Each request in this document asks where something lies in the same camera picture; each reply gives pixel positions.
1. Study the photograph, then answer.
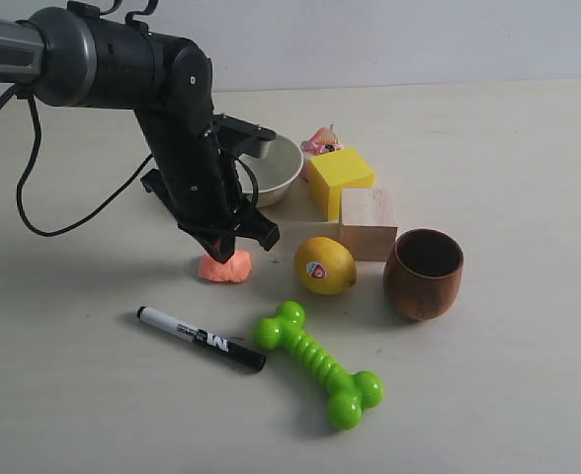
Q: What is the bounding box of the light wooden cube block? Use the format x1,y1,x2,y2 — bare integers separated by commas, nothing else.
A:
339,188,398,262

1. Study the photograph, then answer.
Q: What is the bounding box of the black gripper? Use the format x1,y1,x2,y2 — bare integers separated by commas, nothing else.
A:
141,125,280,262

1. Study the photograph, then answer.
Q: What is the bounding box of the white ceramic bowl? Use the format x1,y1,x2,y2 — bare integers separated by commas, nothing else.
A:
240,135,303,208

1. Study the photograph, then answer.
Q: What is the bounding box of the orange soft putty lump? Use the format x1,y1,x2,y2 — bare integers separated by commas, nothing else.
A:
198,250,252,283

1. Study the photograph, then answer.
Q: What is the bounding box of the black white marker pen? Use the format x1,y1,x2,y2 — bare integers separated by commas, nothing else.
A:
136,306,266,372

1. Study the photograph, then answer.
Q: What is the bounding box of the green rubber bone toy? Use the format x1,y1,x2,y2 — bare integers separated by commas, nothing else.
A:
252,300,385,431

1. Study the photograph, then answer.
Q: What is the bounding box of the black cable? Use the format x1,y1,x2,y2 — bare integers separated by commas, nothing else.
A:
0,83,154,237

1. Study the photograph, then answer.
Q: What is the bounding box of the yellow cube block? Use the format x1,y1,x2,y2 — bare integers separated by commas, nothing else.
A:
308,148,375,221

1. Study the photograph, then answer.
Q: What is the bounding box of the pink small toy figure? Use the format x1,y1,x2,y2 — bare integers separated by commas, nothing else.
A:
300,123,344,181

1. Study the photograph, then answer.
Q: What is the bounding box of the yellow lemon with sticker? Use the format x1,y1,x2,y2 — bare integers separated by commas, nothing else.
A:
293,236,357,296

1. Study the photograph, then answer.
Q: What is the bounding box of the brown wooden cup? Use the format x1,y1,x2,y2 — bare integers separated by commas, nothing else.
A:
382,228,464,321

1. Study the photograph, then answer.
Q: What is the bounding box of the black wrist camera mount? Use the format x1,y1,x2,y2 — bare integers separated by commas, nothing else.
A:
212,114,277,159

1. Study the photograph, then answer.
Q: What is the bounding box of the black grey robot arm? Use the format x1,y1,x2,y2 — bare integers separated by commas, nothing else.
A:
0,1,280,263

